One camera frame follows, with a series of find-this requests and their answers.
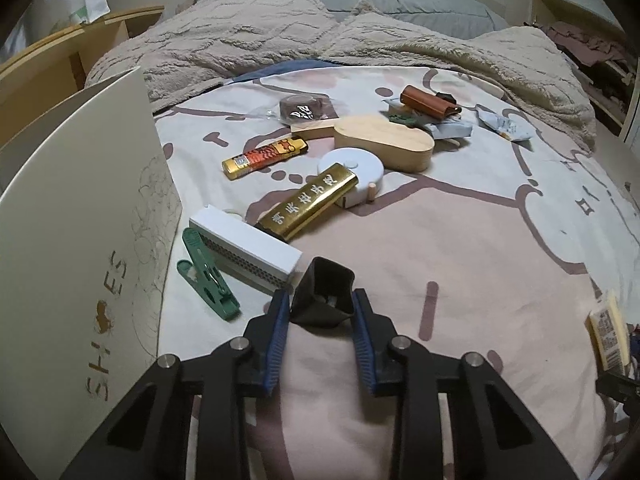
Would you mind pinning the oval wooden case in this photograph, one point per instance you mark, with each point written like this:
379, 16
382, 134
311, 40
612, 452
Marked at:
385, 142

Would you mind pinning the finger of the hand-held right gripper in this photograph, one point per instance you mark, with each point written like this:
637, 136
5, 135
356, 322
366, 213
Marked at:
620, 387
635, 344

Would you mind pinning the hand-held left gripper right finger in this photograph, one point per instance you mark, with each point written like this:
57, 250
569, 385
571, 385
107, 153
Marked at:
364, 350

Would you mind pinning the green plastic clip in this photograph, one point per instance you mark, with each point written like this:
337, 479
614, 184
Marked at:
210, 280

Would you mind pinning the white cardboard storage box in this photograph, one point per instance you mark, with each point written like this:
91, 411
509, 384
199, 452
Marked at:
75, 210

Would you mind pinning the brown tape roll in wrapper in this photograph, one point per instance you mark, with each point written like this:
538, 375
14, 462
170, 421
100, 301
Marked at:
305, 107

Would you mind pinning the orange patterned lighter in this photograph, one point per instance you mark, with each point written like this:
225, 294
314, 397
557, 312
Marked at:
265, 159

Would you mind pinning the black square plastic cup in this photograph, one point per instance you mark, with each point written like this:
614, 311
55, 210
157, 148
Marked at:
322, 292

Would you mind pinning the small black clip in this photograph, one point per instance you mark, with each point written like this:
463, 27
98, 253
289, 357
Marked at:
443, 100

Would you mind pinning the white rectangular box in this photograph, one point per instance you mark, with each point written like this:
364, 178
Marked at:
250, 245

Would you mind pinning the navy blue cloth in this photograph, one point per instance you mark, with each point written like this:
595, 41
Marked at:
290, 70

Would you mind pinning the grey duvet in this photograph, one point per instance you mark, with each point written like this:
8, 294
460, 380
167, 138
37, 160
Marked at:
410, 5

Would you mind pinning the beige knitted blanket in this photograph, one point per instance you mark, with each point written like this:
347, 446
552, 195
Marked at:
450, 60

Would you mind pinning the wooden shelf unit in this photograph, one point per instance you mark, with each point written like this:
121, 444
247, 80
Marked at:
50, 70

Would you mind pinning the dark green hair clip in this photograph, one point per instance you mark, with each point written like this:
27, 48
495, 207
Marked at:
402, 120

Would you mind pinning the pink clothes pile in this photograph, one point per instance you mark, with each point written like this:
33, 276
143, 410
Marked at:
585, 42

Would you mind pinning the white round case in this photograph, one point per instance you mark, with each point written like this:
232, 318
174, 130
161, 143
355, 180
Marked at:
362, 165

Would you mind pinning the brown leather card holder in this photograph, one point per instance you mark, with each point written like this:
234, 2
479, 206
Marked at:
430, 102

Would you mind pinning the yellow paper packet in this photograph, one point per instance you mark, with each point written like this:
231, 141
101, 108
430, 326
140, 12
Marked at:
609, 332

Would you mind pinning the light blue white packet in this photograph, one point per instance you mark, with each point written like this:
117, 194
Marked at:
450, 130

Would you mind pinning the white blue medicine sachet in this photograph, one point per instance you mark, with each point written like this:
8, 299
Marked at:
505, 125

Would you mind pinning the gold bar shaped case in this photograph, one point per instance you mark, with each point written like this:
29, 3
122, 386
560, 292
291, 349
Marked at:
310, 200

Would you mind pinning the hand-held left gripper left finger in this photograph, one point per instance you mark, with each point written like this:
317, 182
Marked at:
280, 340

